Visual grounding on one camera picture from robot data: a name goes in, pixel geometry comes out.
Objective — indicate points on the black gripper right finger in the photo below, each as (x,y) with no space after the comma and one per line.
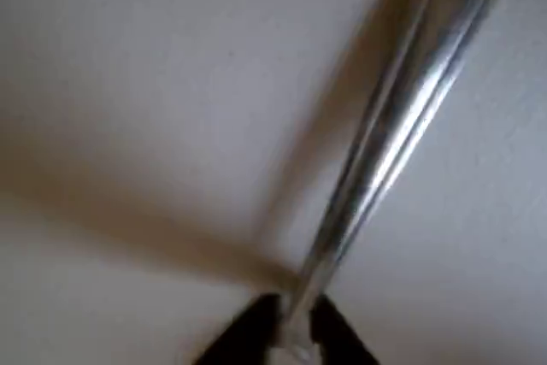
(337,335)

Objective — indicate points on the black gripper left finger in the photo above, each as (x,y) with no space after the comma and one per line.
(243,331)

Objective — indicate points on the silver metal utensil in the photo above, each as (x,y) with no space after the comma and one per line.
(384,125)

